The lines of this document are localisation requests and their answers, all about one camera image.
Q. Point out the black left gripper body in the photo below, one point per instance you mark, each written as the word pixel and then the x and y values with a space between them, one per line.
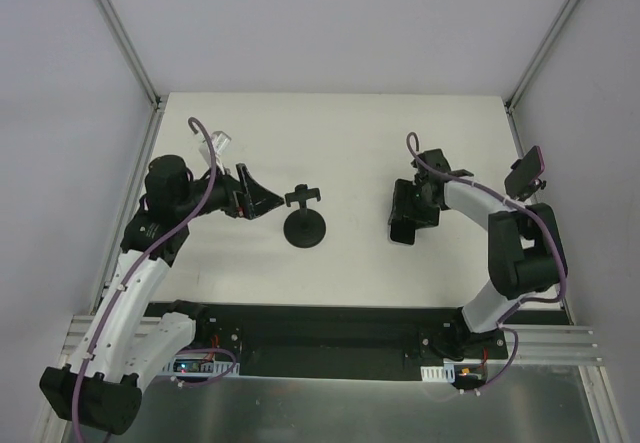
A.
pixel 240 191

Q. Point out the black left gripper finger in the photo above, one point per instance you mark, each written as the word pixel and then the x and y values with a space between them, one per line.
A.
pixel 251 213
pixel 253 197

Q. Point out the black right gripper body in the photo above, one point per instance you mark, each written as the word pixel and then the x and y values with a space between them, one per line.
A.
pixel 409 204

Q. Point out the black phone stand round base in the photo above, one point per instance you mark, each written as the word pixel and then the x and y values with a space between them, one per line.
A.
pixel 530 188

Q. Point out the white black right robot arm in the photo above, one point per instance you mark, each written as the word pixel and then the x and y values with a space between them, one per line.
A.
pixel 525 253

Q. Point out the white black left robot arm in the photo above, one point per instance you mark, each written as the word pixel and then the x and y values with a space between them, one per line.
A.
pixel 103 383

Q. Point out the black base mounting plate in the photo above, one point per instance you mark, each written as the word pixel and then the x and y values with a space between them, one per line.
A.
pixel 337 343

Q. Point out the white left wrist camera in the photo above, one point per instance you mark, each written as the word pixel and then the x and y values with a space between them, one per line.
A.
pixel 219 141

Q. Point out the right aluminium frame post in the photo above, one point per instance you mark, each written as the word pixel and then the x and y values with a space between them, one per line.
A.
pixel 541 53

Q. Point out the aluminium frame post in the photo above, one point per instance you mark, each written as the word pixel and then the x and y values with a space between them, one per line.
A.
pixel 127 49
pixel 541 53

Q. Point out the left white cable duct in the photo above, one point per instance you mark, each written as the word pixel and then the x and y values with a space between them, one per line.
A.
pixel 199 368

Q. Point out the white cable duct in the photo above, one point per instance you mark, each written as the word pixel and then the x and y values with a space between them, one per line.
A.
pixel 199 368
pixel 438 374

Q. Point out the right white cable duct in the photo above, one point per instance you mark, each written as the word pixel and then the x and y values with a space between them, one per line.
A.
pixel 438 374

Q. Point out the left aluminium frame post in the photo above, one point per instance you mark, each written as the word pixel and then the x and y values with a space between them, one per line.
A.
pixel 127 49

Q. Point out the aluminium front rail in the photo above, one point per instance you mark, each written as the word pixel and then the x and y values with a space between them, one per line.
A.
pixel 551 345

